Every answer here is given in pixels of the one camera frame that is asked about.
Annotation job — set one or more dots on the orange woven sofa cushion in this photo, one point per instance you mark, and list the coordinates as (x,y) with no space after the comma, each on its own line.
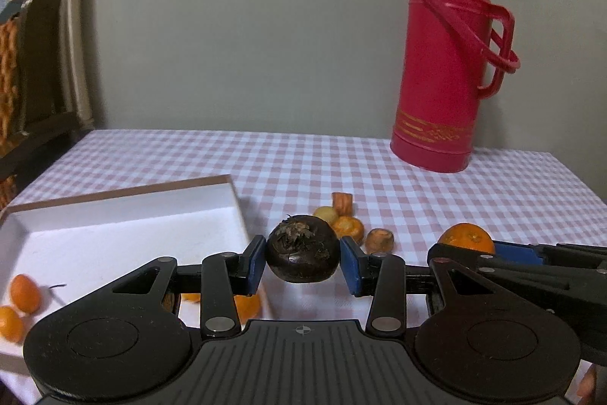
(7,68)

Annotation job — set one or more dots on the dark water chestnut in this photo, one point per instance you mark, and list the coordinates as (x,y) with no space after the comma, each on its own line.
(303,253)

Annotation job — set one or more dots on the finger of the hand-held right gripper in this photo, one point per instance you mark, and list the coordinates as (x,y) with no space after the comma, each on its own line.
(512,277)
(517,253)

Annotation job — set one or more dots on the stubby brown nut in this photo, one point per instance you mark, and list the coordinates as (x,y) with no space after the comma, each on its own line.
(379,240)

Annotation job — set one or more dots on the dark wooden sofa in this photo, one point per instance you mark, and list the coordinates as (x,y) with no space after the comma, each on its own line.
(47,54)

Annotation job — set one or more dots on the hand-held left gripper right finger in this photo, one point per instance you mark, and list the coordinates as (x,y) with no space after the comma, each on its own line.
(351,268)

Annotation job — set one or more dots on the pink checked tablecloth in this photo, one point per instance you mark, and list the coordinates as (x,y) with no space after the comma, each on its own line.
(332,158)

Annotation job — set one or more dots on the shallow brown cardboard box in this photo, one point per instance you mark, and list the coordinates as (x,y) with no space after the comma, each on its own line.
(118,234)

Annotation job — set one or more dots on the red thermos flask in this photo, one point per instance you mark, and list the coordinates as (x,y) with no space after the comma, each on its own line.
(436,77)

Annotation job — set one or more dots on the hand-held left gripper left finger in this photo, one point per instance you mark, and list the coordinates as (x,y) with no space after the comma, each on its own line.
(253,266)

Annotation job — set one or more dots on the small yellowish round nut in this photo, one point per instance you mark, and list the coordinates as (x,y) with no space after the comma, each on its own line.
(325,214)

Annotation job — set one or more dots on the small orange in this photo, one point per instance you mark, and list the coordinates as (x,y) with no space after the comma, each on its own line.
(23,293)
(467,235)
(9,323)
(247,307)

